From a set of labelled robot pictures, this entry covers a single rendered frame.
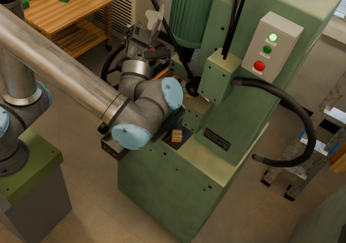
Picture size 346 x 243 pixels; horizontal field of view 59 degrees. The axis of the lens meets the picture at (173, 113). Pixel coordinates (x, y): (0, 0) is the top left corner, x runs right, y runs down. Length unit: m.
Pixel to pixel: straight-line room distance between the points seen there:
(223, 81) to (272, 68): 0.16
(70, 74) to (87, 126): 1.59
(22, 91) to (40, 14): 1.25
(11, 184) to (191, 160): 0.75
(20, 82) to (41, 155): 0.39
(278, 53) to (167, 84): 0.30
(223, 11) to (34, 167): 1.01
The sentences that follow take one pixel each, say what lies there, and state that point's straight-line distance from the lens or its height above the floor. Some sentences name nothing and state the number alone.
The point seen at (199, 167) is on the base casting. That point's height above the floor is 0.80.
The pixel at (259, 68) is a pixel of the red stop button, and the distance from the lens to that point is 0.88.
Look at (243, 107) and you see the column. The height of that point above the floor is 1.13.
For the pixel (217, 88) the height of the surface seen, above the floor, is 1.22.
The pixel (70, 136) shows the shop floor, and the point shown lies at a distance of 2.32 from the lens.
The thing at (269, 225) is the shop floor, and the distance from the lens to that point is 2.20.
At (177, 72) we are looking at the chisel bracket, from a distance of 1.28.
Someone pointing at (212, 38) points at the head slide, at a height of 1.28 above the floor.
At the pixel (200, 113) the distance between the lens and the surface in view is 1.08.
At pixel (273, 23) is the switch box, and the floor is 1.48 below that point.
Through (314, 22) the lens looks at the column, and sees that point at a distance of 0.85.
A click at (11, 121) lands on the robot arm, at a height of 0.87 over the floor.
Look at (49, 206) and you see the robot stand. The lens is 1.79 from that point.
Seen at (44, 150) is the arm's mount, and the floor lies 0.64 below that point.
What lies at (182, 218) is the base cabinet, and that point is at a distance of 1.73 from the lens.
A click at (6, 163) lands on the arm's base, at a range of 1.44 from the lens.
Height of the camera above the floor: 1.89
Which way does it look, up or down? 50 degrees down
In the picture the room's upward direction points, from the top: 13 degrees clockwise
